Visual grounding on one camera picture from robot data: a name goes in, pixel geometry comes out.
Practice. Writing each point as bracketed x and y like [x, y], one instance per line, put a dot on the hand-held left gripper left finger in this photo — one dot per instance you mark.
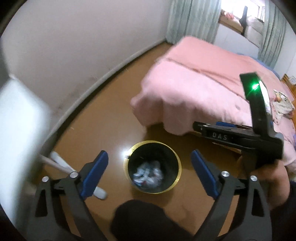
[92, 177]

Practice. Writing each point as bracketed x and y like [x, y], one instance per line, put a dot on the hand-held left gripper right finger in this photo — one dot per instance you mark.
[204, 174]

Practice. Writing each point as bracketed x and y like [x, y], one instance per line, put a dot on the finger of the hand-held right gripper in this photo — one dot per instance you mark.
[227, 124]

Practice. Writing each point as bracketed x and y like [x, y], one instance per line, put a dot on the paper scraps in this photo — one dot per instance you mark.
[148, 173]

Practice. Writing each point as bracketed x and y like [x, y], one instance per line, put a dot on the black bin with gold rim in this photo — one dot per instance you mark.
[152, 148]

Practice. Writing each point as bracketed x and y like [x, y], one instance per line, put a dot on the person's right hand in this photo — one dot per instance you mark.
[272, 183]

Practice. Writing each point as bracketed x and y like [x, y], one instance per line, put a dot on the white furniture leg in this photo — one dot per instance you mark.
[59, 163]

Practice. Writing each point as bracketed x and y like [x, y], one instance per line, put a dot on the patterned cloth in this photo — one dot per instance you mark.
[283, 104]

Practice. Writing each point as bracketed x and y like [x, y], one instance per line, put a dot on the pink bed blanket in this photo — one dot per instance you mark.
[196, 88]

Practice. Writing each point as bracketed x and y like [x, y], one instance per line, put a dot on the wooden headboard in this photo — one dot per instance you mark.
[289, 83]

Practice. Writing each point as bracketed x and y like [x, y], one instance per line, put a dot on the white desk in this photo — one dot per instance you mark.
[20, 129]

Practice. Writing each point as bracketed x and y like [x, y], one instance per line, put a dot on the white cushion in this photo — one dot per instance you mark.
[254, 30]

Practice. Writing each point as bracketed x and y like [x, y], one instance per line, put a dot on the green curtain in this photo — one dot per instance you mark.
[194, 18]
[272, 30]

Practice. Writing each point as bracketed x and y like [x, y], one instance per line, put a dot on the black object on windowsill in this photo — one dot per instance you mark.
[243, 19]

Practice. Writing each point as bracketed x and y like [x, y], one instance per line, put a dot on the pink plush item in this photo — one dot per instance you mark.
[227, 15]

